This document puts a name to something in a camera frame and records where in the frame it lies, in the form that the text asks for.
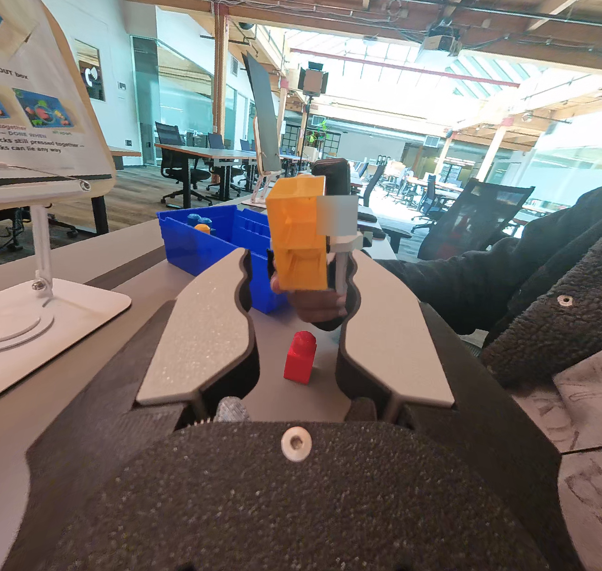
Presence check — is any pale pink cloth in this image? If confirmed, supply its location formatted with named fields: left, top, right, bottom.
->
left=513, top=351, right=602, bottom=571

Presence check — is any brown wooden desk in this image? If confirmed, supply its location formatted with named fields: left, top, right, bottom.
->
left=107, top=146, right=143, bottom=236
left=154, top=144, right=258, bottom=210

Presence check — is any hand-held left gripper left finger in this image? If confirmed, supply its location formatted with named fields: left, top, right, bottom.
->
left=135, top=247, right=261, bottom=419

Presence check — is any studio light on stand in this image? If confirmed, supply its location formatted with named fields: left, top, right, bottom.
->
left=296, top=62, right=331, bottom=177

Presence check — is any printed instruction sheet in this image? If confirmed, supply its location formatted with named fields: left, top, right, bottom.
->
left=0, top=0, right=114, bottom=188

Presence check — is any person's right forearm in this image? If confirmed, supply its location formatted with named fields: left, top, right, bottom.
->
left=376, top=190, right=602, bottom=336

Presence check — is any blue plastic bin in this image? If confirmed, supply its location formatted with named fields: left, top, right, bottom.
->
left=156, top=205, right=290, bottom=314

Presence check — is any dark fleece garment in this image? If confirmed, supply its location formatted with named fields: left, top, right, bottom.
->
left=480, top=239, right=602, bottom=389

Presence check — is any red mega block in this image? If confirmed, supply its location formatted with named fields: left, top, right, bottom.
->
left=283, top=330, right=317, bottom=385

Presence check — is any ceiling projector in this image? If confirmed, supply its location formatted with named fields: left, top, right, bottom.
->
left=418, top=25, right=463, bottom=59

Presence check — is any dark door sign panel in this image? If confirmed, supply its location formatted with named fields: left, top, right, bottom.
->
left=73, top=39, right=106, bottom=102

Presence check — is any potted green plant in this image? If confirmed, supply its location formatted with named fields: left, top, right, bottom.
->
left=305, top=116, right=331, bottom=147

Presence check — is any black mesh office chair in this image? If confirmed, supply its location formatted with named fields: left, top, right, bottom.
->
left=417, top=178, right=537, bottom=262

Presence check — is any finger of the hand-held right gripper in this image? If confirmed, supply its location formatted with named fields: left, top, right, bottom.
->
left=327, top=231, right=365, bottom=255

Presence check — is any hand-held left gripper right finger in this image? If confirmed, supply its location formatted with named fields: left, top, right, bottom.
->
left=335, top=248, right=456, bottom=423

